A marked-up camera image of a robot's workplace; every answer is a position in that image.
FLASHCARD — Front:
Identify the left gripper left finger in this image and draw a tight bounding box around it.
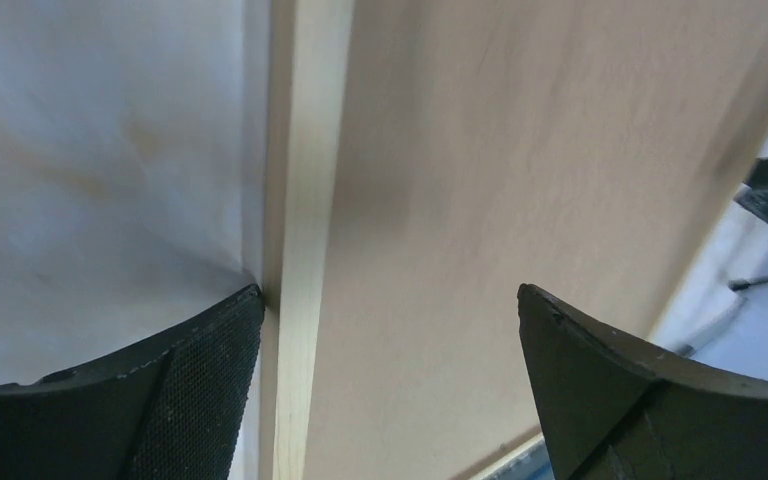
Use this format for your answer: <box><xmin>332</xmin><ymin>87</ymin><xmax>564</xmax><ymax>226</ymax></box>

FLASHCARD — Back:
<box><xmin>0</xmin><ymin>285</ymin><xmax>265</xmax><ymax>479</ymax></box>

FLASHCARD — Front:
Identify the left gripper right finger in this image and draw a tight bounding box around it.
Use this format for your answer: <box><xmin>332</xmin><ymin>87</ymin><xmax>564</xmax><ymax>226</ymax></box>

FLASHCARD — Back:
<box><xmin>517</xmin><ymin>284</ymin><xmax>768</xmax><ymax>479</ymax></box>

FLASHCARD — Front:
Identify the light wooden picture frame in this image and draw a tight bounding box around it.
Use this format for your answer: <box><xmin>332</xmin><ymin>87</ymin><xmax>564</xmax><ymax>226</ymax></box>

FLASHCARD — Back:
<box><xmin>258</xmin><ymin>0</ymin><xmax>768</xmax><ymax>480</ymax></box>

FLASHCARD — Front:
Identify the aluminium rail front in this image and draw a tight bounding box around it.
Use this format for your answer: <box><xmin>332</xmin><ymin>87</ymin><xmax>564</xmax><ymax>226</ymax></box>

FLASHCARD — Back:
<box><xmin>672</xmin><ymin>297</ymin><xmax>748</xmax><ymax>358</ymax></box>

